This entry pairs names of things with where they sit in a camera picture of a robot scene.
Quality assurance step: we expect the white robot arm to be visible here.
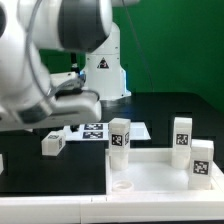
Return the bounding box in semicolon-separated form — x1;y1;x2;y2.
0;0;140;132

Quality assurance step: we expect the white square tabletop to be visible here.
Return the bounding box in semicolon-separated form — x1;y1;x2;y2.
104;146;224;196

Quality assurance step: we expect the white paper with markers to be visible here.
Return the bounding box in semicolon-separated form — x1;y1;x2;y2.
64;122;151;141

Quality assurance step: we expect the white L-shaped obstacle wall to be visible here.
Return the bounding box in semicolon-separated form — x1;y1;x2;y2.
0;164;224;224

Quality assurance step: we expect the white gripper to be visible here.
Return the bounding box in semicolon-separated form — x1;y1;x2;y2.
0;72;102;131

